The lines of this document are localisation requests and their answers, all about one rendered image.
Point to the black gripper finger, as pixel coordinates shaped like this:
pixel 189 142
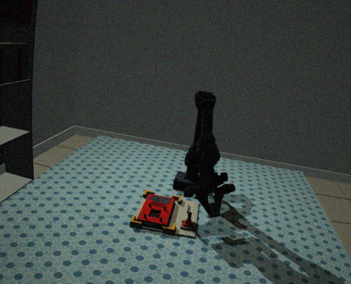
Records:
pixel 218 198
pixel 203 199

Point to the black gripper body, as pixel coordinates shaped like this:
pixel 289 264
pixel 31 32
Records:
pixel 191 190

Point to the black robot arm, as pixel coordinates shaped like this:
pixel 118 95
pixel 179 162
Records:
pixel 203 154

